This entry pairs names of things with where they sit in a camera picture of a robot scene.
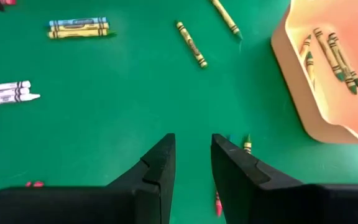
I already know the green table mat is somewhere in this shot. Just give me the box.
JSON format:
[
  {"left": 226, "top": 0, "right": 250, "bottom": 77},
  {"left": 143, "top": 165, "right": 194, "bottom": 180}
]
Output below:
[{"left": 0, "top": 0, "right": 358, "bottom": 224}]

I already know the white crayon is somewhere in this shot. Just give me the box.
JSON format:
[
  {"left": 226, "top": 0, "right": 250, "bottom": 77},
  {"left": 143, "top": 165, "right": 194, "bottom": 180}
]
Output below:
[
  {"left": 0, "top": 80, "right": 32, "bottom": 93},
  {"left": 0, "top": 92, "right": 42, "bottom": 108},
  {"left": 0, "top": 87, "right": 31, "bottom": 100}
]

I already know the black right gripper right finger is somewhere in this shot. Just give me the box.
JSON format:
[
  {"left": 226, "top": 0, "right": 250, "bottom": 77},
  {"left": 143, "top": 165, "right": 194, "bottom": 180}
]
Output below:
[{"left": 210, "top": 133, "right": 358, "bottom": 224}]

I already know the blue crayon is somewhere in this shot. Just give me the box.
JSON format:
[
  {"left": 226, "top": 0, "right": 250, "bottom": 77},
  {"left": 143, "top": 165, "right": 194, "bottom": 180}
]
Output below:
[{"left": 48, "top": 17, "right": 109, "bottom": 28}]

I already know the red crayon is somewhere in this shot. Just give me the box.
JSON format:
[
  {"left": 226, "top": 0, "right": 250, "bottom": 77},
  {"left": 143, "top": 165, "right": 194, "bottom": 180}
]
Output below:
[{"left": 214, "top": 190, "right": 224, "bottom": 218}]

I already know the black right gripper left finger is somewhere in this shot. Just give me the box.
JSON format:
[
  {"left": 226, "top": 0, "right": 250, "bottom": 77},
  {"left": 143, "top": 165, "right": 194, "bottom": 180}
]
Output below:
[{"left": 0, "top": 133, "right": 177, "bottom": 224}]

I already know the orange plastic bin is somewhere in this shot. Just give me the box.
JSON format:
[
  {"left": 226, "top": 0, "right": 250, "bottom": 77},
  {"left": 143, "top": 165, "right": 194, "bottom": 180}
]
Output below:
[{"left": 270, "top": 0, "right": 358, "bottom": 147}]

